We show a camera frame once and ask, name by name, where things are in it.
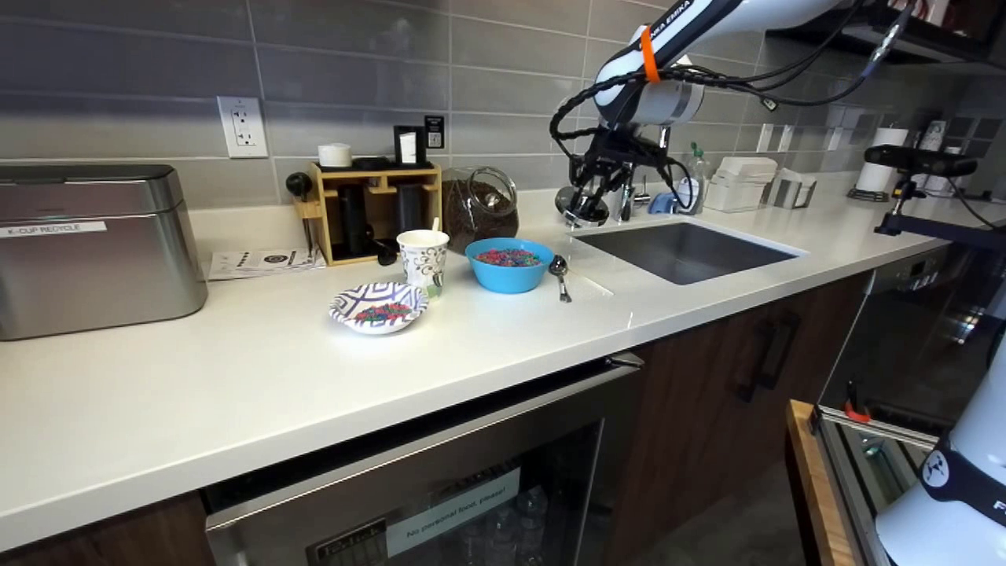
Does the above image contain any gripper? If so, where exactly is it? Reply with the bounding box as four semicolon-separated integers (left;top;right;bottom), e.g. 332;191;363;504
566;126;659;218

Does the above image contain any silver lid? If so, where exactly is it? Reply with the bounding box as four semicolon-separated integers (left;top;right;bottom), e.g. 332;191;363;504
555;186;611;229

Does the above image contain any glass jar container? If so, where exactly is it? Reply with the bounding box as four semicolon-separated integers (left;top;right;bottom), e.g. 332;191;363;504
441;166;520;255

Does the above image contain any silver tap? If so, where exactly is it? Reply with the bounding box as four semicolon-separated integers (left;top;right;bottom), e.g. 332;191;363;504
619;164;653;222

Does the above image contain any silver spoon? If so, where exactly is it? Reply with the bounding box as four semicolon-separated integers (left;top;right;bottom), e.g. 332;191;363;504
548;254;574;304

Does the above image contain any clear dish soap bottle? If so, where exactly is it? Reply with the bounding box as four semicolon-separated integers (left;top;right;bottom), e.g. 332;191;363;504
677;141;710;215

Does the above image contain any stainless steel sink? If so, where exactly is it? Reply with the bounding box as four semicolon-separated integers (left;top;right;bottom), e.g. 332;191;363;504
571;219;803;287

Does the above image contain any blue bowl with candy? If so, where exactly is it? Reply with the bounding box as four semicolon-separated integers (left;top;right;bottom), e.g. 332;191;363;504
464;237;556;296

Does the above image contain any white napkin box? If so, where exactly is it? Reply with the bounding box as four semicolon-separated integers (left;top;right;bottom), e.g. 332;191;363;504
704;156;780;214

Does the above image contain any patterned paper cup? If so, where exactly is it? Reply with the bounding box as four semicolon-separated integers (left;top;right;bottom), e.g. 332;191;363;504
396;229;451;299

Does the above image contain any silver napkin holder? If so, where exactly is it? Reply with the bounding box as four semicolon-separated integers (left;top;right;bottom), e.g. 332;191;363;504
766;167;819;211

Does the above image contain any wooden organizer rack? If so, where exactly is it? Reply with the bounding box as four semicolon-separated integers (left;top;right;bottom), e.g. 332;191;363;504
292;160;443;267

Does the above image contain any patterned paper bowl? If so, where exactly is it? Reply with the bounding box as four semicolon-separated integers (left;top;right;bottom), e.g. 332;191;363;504
328;281;430;336

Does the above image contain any paper towel roll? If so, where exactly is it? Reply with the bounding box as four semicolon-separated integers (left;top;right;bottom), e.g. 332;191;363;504
847;127;910;204

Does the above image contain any beverage fridge door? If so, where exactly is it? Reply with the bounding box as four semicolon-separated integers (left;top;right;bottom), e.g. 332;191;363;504
204;353;646;566

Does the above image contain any white printed leaflet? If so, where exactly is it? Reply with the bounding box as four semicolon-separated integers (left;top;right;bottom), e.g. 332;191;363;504
207;247;326;282

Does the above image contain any orange clamp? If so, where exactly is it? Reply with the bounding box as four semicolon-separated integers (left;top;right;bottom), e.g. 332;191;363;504
843;380;873;425

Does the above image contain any dishwasher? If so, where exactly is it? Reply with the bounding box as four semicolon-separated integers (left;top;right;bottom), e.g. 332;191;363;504
817;245;999;435

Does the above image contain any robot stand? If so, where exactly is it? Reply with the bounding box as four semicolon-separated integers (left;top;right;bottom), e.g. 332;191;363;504
785;399;956;566

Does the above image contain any stainless steel recycle bin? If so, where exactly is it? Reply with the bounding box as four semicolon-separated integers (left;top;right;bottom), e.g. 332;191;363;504
0;164;209;342

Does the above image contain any small black picture frame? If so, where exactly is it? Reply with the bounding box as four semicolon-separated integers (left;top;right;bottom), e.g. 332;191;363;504
393;125;428;168

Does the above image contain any black cabinet door handle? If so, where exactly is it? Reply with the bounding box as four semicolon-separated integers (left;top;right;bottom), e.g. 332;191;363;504
734;310;803;403

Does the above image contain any camera on mount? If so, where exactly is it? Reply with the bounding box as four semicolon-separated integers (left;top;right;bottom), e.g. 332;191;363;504
863;145;1006;253

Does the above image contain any dark wall shelf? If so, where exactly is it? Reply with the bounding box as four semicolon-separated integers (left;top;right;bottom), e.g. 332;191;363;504
765;0;1006;67

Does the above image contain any white wall socket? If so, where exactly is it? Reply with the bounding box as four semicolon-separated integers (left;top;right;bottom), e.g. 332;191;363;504
217;96;270;160

